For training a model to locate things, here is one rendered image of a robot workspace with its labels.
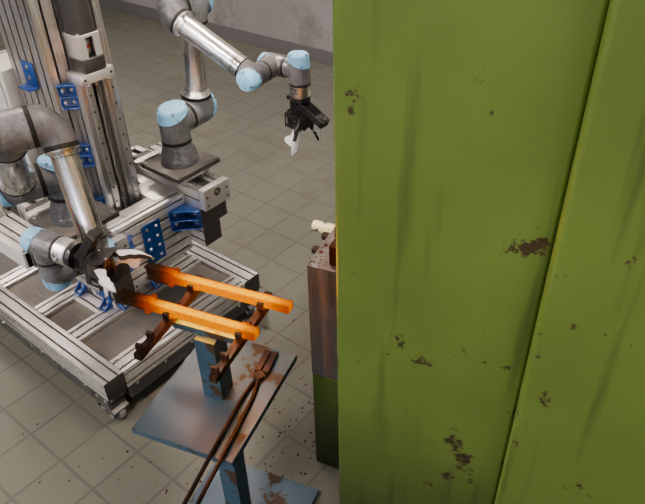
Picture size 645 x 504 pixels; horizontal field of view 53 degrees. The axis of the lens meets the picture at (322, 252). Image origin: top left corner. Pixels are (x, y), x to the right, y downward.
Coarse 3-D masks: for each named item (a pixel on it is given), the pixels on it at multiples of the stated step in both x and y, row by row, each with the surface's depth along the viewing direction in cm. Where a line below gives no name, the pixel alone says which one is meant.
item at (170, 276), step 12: (156, 264) 181; (156, 276) 181; (168, 276) 177; (180, 276) 178; (192, 276) 178; (204, 288) 175; (216, 288) 173; (228, 288) 173; (240, 288) 173; (240, 300) 172; (252, 300) 170; (264, 300) 169; (276, 300) 169; (288, 300) 169; (288, 312) 167
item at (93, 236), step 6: (96, 228) 165; (90, 234) 163; (96, 234) 164; (102, 234) 166; (84, 240) 164; (90, 240) 163; (96, 240) 164; (84, 246) 165; (90, 246) 164; (78, 252) 168; (84, 252) 167; (78, 258) 169; (84, 258) 168
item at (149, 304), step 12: (120, 300) 173; (132, 300) 172; (144, 300) 169; (156, 300) 170; (156, 312) 169; (168, 312) 167; (180, 312) 166; (192, 312) 166; (204, 312) 166; (204, 324) 164; (216, 324) 162; (228, 324) 162; (240, 324) 162; (252, 336) 159
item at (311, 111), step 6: (300, 108) 227; (306, 108) 226; (312, 108) 227; (306, 114) 227; (312, 114) 225; (318, 114) 226; (324, 114) 227; (312, 120) 226; (318, 120) 224; (324, 120) 225; (318, 126) 226; (324, 126) 226
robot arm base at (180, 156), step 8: (168, 144) 248; (176, 144) 247; (184, 144) 249; (192, 144) 253; (168, 152) 250; (176, 152) 249; (184, 152) 250; (192, 152) 253; (168, 160) 251; (176, 160) 251; (184, 160) 251; (192, 160) 253; (168, 168) 252; (176, 168) 251; (184, 168) 252
